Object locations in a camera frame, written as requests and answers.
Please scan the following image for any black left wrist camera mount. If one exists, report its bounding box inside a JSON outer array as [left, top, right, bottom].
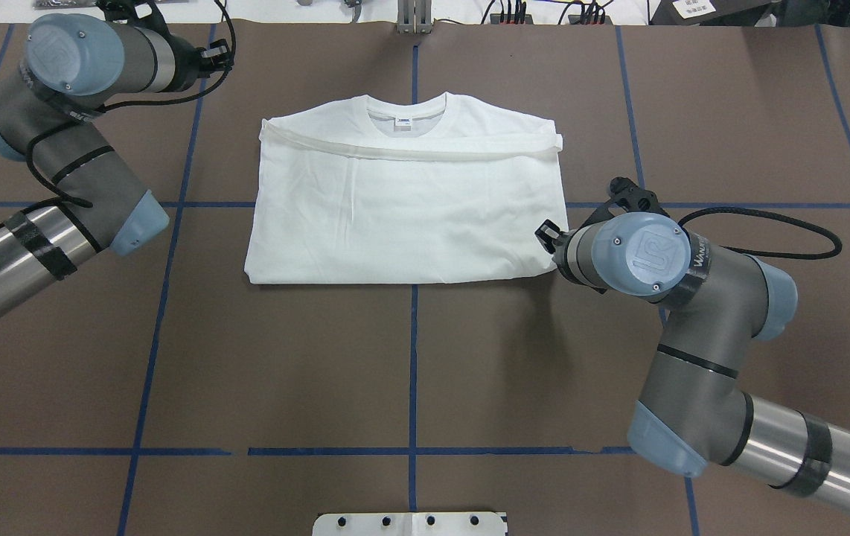
[[95, 1, 167, 33]]

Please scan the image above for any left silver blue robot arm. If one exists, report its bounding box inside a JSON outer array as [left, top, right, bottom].
[[0, 1, 237, 318]]

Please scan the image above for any white long-sleeve printed shirt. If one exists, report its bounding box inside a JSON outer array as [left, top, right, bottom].
[[244, 92, 567, 284]]

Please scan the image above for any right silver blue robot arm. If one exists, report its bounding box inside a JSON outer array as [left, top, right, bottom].
[[535, 211, 850, 513]]

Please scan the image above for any white mounting plate with holes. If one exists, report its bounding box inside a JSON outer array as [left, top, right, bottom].
[[312, 510, 509, 535]]

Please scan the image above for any aluminium frame post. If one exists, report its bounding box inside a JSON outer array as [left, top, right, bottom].
[[397, 0, 434, 35]]

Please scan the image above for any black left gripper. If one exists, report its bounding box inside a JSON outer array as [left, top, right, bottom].
[[167, 33, 234, 89]]

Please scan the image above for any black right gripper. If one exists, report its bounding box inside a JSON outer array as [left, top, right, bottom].
[[534, 220, 589, 286]]

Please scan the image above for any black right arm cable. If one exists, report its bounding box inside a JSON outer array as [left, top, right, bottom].
[[678, 206, 843, 261]]

